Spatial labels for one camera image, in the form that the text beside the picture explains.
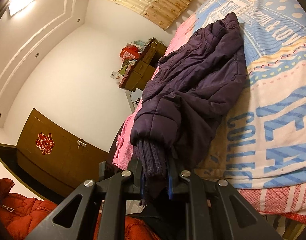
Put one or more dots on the red gift bag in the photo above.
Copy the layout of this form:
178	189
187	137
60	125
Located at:
128	52

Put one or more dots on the brown wooden door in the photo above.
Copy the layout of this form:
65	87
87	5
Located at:
68	160

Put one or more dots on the white paper bag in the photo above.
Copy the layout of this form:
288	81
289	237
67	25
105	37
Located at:
136	95

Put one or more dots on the blue polka dot bed sheet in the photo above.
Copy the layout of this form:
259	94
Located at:
280	105

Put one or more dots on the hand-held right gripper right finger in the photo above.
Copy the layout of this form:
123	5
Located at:
170	185

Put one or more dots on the brown wooden desk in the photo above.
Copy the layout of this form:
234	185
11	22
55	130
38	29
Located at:
140	67

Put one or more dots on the green cloth item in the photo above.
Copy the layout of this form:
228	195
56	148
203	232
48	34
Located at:
124	69

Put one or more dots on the person's orange puffer jacket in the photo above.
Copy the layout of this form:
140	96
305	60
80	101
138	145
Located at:
25	212

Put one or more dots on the dark purple quilted jacket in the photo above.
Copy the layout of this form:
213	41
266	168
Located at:
193	80

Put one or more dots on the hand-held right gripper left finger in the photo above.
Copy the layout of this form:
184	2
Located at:
142	185

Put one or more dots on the pink fleece blanket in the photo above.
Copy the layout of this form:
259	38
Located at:
125	150

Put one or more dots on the red paper door decoration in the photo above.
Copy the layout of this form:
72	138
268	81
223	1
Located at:
45	143

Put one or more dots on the white greeting card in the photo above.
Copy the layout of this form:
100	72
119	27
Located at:
115	75

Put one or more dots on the beige patterned window curtain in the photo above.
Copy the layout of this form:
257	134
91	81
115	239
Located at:
155	2

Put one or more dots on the pale teal bag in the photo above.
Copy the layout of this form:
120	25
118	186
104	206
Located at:
139	43

